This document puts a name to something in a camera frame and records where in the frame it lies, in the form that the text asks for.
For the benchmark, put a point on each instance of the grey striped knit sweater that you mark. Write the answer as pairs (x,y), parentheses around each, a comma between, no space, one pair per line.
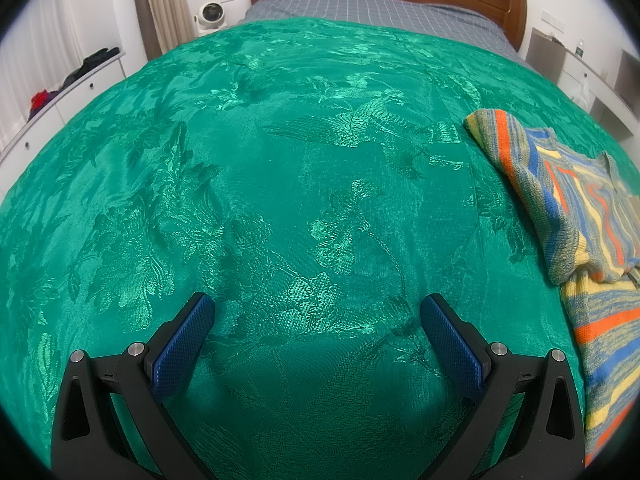
(565,195)

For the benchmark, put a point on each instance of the red cloth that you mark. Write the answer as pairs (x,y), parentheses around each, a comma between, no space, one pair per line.
(39,100)

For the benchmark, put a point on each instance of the green floral satin blanket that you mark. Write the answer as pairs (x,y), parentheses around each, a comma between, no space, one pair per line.
(275,185)

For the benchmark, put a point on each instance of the white built-in desk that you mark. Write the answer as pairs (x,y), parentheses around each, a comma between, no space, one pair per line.
(610,95)

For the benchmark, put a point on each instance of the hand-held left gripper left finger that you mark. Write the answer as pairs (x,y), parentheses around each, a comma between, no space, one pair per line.
(182,345)

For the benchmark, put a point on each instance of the white drawer cabinet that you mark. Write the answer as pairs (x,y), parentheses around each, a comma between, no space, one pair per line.
(65,115)

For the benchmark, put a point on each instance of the beige curtain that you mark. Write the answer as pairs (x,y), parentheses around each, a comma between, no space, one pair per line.
(162,5)

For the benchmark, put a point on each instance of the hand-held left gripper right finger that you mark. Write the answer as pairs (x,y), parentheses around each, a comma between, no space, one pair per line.
(452,345)

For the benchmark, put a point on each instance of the white round desk fan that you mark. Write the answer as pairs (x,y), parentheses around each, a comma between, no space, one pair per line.
(210,16)

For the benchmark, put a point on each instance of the grey checked bed sheet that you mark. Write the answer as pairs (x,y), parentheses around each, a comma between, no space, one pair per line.
(380,12)

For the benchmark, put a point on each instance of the small bottle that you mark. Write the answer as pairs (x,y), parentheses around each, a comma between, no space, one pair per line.
(580,48)

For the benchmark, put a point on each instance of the white wall socket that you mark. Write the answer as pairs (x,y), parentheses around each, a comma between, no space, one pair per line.
(553,19)

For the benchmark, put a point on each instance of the yellow trimmed striped sweater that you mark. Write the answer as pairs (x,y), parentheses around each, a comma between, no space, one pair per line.
(610,360)

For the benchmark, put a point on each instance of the white plastic bag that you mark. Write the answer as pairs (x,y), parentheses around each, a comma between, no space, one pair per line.
(581,92)

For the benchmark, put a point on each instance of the dark clothes pile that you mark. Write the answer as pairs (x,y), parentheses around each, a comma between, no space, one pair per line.
(90,67)

